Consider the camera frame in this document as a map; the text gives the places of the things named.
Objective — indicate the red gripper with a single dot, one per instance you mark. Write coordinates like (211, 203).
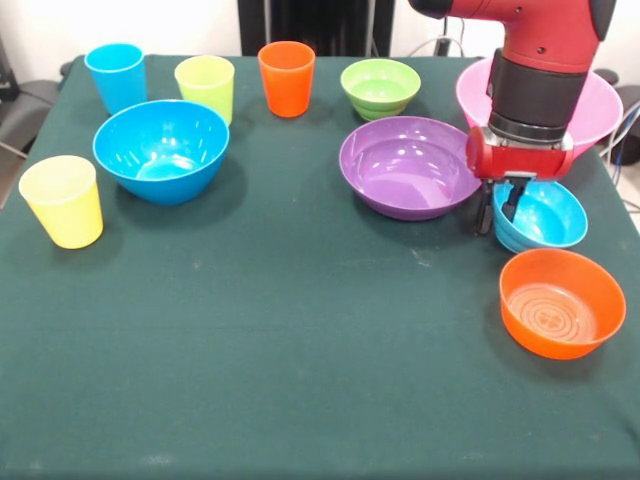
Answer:
(520, 162)

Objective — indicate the small blue plastic bowl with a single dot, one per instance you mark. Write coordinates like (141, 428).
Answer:
(550, 220)

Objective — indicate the orange plastic bowl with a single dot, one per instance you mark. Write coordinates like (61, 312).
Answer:
(560, 305)

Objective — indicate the purple plastic bowl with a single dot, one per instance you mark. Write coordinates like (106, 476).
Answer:
(400, 170)

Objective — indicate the large pink plastic bowl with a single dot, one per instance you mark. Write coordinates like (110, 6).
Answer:
(600, 110)

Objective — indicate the small green plastic bowl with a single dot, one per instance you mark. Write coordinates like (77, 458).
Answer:
(380, 90)

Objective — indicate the black power plug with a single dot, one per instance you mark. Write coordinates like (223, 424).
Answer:
(442, 46)

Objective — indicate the black equipment base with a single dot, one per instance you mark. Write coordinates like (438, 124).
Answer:
(631, 95)

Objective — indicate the dark green tablecloth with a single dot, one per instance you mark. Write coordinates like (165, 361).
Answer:
(280, 300)

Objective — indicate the orange plastic cup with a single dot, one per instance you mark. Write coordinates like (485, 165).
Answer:
(286, 85)

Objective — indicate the lime green plastic cup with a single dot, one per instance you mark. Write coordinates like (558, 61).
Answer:
(205, 85)

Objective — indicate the large blue plastic bowl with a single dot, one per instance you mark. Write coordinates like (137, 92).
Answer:
(160, 150)

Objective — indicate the blue plastic cup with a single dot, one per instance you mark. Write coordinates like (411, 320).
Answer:
(120, 80)

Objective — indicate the yellow plastic cup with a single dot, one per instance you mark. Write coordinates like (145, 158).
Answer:
(65, 210)

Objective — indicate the black chair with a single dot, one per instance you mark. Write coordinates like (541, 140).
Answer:
(25, 110)

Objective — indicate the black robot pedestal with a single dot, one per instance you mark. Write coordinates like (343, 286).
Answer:
(320, 25)

